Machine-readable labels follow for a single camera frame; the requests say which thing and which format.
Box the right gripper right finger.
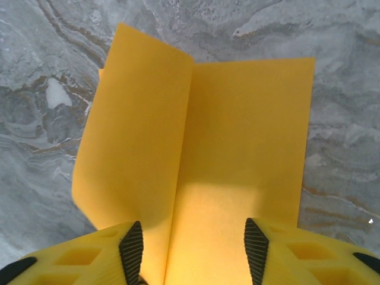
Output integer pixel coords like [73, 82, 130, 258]
[245, 218, 380, 285]

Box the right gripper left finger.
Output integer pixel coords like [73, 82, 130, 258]
[0, 221, 145, 285]

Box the orange square paper sheet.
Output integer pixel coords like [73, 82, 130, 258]
[72, 22, 315, 285]

